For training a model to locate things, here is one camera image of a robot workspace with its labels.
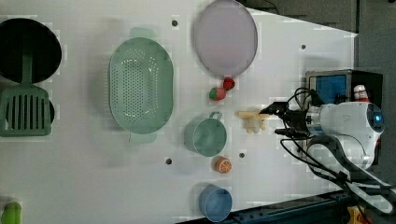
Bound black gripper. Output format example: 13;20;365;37
260;102;309;138

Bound yellow plush peeled banana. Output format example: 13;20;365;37
236;111;269;134

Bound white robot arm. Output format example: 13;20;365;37
262;102;395;216

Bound round lavender plate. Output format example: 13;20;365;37
193;0;258;77

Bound toy kitchen stove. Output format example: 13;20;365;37
305;69;383;107

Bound dark red toy strawberry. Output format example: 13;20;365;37
222;77;235;91

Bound pink toy strawberry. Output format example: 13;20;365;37
209;88;227;101

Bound red white bottle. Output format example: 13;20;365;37
353;85;369;102

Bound toy orange half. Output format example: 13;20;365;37
215;157;233;174

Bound green measuring cup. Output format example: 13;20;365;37
184;111;227;157

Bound blue cup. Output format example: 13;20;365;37
199;184;233;222

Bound yellow clamp block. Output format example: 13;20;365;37
347;206;373;224

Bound green oval colander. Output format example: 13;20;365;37
107;27;174;144

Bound green slotted spatula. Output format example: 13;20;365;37
1;47;51;137

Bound black frying pan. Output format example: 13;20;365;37
0;18;62;83

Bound lime green toy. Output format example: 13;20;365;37
1;202;21;224

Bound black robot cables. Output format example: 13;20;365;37
279;87;396;224

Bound blue metal frame rail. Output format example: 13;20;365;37
177;190;351;224

